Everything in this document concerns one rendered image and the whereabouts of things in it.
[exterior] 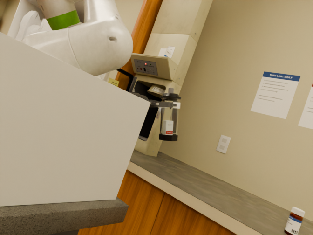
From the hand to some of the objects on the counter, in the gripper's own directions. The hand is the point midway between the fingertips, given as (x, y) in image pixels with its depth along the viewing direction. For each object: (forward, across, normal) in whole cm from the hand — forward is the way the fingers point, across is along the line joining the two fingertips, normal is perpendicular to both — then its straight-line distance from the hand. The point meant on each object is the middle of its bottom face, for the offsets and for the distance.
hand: (169, 105), depth 117 cm
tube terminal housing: (+10, +38, +30) cm, 49 cm away
